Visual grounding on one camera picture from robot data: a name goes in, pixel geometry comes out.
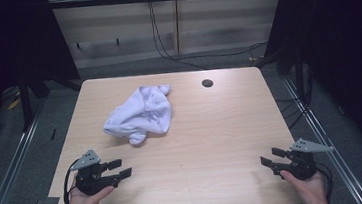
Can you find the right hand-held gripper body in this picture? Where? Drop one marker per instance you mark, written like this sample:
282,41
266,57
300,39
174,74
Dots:
302,165

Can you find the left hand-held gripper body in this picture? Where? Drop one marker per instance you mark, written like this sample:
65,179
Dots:
91,182

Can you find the white printed towel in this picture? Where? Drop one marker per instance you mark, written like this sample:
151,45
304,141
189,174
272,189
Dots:
143,115

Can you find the person's right hand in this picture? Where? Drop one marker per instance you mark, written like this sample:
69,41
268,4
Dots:
311,190

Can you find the grey tape strip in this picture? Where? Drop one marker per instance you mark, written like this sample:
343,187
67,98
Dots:
48,201

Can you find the small black floor stick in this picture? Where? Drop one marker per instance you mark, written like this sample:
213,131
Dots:
53,134

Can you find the round black table grommet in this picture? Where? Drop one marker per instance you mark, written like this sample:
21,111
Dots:
207,83

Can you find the black metal stand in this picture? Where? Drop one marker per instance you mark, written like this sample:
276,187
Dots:
25,103

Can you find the yellow floor scrap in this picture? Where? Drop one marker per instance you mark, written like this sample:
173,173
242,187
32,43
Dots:
14,103

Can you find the dark curtain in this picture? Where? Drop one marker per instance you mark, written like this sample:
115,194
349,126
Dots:
348,49
5,42

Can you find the wooden wall post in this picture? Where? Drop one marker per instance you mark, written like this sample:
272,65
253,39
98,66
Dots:
177,18

